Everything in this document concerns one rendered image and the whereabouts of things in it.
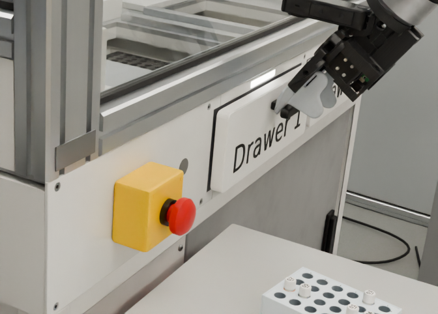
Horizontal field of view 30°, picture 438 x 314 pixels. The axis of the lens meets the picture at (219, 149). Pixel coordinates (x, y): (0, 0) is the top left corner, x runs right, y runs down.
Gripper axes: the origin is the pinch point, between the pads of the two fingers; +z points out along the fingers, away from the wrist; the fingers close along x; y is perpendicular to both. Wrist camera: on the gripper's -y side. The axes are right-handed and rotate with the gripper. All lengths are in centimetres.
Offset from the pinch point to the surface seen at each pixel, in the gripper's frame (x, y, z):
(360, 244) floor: 140, 36, 86
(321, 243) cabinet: 44, 21, 38
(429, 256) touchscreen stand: 98, 46, 49
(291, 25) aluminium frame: 11.6, -8.1, -3.7
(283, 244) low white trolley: -11.7, 14.5, 8.5
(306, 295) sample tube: -28.1, 19.5, 0.0
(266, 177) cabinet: 9.2, 5.6, 16.1
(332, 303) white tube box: -27.5, 22.0, -1.3
